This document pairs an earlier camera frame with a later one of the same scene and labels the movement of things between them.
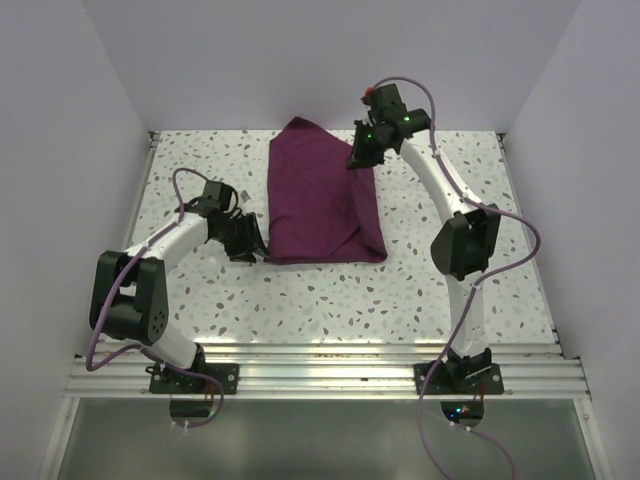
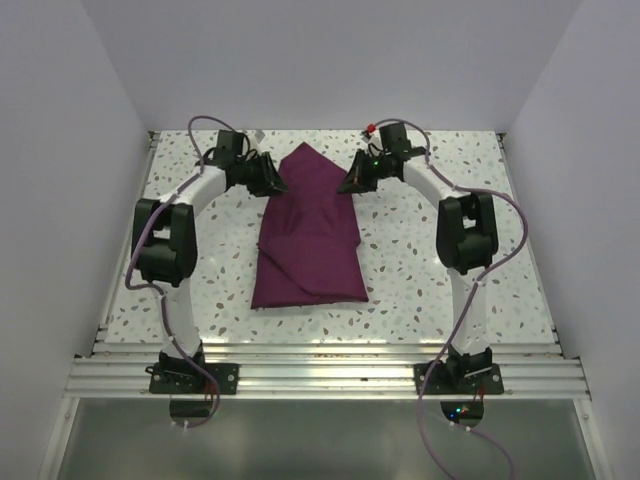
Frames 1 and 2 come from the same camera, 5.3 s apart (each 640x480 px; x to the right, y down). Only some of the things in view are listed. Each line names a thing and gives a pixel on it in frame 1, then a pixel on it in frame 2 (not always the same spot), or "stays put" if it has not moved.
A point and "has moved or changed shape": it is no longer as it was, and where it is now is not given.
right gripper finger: [360, 140] → [355, 178]
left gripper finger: [258, 245] → [274, 183]
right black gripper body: [374, 143] → [376, 169]
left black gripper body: [236, 234] → [253, 174]
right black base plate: [487, 381] stays put
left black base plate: [163, 381] stays put
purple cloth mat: [319, 210] has moved or changed shape
